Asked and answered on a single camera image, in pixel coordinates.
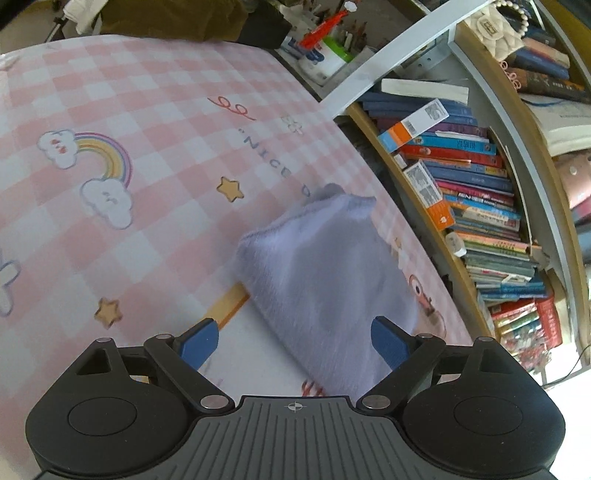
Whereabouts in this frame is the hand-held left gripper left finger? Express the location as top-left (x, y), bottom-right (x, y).
top-left (76, 318), bottom-right (234, 414)

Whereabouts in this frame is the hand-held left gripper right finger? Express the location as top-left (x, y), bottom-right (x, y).
top-left (360, 316), bottom-right (513, 414)

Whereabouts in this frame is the purple and brown knit sweater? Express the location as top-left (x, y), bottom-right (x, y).
top-left (235, 184), bottom-right (422, 398)

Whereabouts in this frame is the colourful bead ornament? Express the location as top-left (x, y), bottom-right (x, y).
top-left (510, 344), bottom-right (557, 377)

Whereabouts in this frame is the orange and white carton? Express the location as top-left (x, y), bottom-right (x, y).
top-left (378, 98), bottom-right (450, 154)
top-left (403, 161), bottom-right (456, 232)

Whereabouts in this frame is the red thick book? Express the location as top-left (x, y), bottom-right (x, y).
top-left (536, 298), bottom-right (563, 349)

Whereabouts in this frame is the row of colourful books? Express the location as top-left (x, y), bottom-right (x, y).
top-left (358, 90), bottom-right (561, 365)

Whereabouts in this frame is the pink checked cartoon tablecloth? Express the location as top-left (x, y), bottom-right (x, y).
top-left (0, 34), bottom-right (476, 480)

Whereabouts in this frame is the thick white-paged book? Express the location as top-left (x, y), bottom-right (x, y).
top-left (381, 78), bottom-right (470, 105)

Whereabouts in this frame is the white tub with green lid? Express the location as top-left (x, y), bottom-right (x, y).
top-left (318, 36), bottom-right (357, 77)

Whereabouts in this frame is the white and wood bookshelf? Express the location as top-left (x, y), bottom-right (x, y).
top-left (272, 0), bottom-right (591, 393)

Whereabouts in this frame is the bunch of pens and pencils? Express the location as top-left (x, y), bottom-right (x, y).
top-left (318, 16), bottom-right (375, 51)

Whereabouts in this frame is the black bag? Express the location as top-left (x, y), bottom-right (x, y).
top-left (240, 14), bottom-right (291, 49)

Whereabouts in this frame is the red tassel ornament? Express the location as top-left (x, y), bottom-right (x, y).
top-left (299, 1), bottom-right (361, 49)

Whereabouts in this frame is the stack of dark books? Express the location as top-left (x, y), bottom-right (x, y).
top-left (503, 23), bottom-right (591, 158)

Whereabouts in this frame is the cream quilted bag with pearls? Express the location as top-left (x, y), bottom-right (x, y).
top-left (464, 0), bottom-right (533, 61)

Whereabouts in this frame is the white cloth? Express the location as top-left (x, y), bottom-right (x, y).
top-left (64, 0), bottom-right (109, 34)

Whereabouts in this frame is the brown corduroy cloth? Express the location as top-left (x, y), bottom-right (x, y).
top-left (100, 0), bottom-right (252, 43)

